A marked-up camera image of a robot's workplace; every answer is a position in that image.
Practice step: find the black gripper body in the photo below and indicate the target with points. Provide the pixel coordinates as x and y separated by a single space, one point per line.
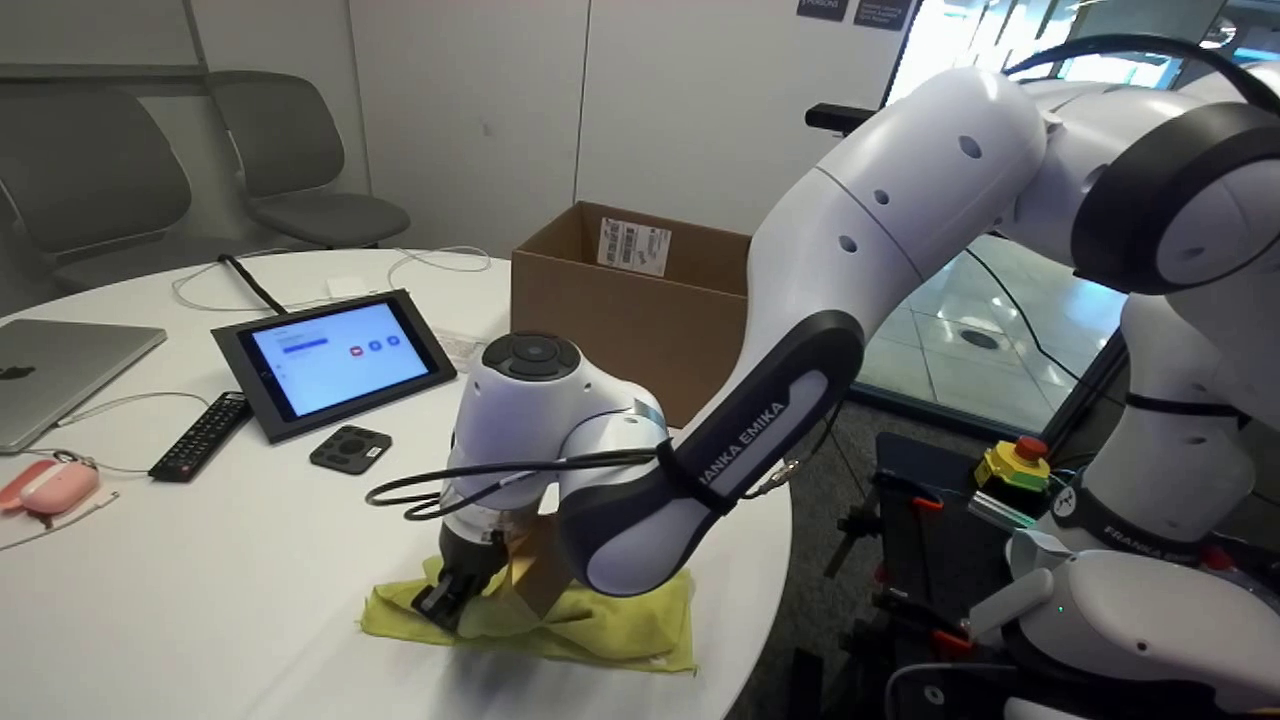
477 563

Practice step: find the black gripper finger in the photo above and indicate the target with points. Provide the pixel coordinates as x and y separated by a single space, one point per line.
439 604
471 604

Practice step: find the yellow towel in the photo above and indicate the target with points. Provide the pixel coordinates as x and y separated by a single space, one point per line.
626 634

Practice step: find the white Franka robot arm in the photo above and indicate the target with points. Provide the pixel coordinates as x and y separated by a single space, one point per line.
907 203

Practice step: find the brown cardboard box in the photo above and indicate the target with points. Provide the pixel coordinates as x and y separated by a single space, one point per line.
626 322

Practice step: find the small black device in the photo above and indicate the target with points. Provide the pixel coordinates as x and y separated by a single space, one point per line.
349 451

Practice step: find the black tablet with screen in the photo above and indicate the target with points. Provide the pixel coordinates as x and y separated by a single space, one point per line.
333 363

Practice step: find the black remote control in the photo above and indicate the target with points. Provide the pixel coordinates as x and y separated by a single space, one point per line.
200 438

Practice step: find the pink computer mouse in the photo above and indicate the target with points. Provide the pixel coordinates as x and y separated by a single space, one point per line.
62 491

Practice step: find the grey shell chair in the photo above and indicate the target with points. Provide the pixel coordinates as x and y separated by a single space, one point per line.
305 172

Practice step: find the silver laptop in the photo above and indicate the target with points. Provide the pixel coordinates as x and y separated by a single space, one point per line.
64 373

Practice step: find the black robot stand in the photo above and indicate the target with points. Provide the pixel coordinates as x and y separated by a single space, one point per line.
933 563

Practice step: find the large grey chair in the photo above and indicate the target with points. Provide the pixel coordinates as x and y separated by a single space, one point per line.
95 172

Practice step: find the yellow red emergency stop button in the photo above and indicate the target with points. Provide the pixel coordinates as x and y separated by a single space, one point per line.
1017 465

